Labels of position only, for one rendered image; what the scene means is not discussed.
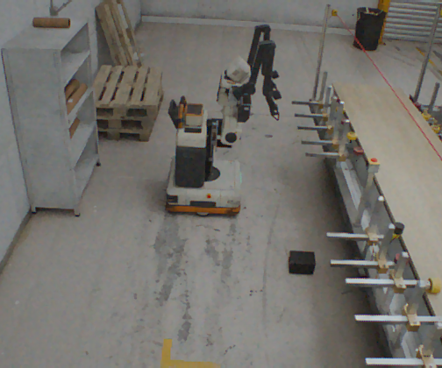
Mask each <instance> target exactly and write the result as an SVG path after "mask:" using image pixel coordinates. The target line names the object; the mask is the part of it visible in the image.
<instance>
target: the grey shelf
mask: <svg viewBox="0 0 442 368"><path fill-rule="evenodd" d="M43 18H70V21H71V26H70V28H60V27H50V28H48V27H35V26H32V24H33V23H32V24H31V25H29V26H28V27H27V28H25V29H24V30H23V31H22V32H21V33H19V34H18V36H16V37H15V38H14V39H12V40H10V41H9V42H8V43H7V44H5V45H4V46H3V47H2V51H3V54H2V55H3V59H4V65H5V67H4V70H5V73H6V78H7V85H8V89H9V92H10V96H11V97H10V100H11V107H12V111H13V119H14V122H15V126H16V131H17V138H18V145H19V149H20V152H21V154H20V157H21V160H22V164H23V168H24V172H25V183H26V187H27V191H28V195H29V199H30V203H31V206H32V214H33V215H36V214H37V212H38V211H37V210H36V209H35V207H44V208H59V209H75V216H76V217H79V216H80V210H79V205H78V204H79V201H80V200H81V197H82V192H83V189H84V188H85V187H86V185H87V183H88V182H89V179H90V176H91V174H92V171H93V168H94V167H95V165H96V166H101V162H100V153H99V145H98V137H97V128H96V124H97V120H96V105H95V97H94V81H93V72H92V56H91V48H90V32H89V17H85V18H76V17H51V16H43ZM85 25H86V30H85ZM87 29H88V30H87ZM85 32H86V37H85ZM86 40H87V45H86ZM87 47H88V49H87ZM61 49H62V52H61V53H60V50H61ZM53 53H54V56H53ZM87 56H88V59H87ZM54 58H55V60H54ZM56 58H57V59H56ZM88 63H89V66H88ZM54 64H55V66H54ZM7 69H8V70H7ZM90 76H91V77H90ZM73 79H77V80H78V81H79V84H82V83H86V84H87V89H86V91H85V93H84V94H83V95H82V97H81V98H80V99H79V101H78V102H77V104H76V105H75V106H74V108H73V109H72V110H71V111H70V113H69V114H68V115H67V110H66V106H67V105H66V98H65V93H64V88H65V86H66V85H69V83H70V82H71V81H72V80H73ZM91 84H92V85H91ZM58 90H59V94H58ZM92 90H93V91H92ZM90 93H91V97H90ZM59 97H60V100H59ZM92 100H93V101H92ZM91 101H92V102H91ZM93 105H94V106H93ZM60 107H61V110H60ZM62 107H63V108H62ZM93 107H94V108H93ZM91 109H92V113H91ZM94 114H95V115H94ZM92 116H93V121H92ZM76 117H78V118H79V119H80V122H79V125H78V127H77V129H76V130H75V133H74V135H73V136H72V138H71V139H69V128H70V127H71V124H72V123H73V121H74V119H75V118H76ZM61 119H62V120H61ZM94 132H95V136H94ZM63 135H64V138H63ZM64 140H65V144H64ZM65 146H66V150H65ZM95 148H96V152H95ZM28 184H29V185H28ZM34 205H35V206H34Z"/></svg>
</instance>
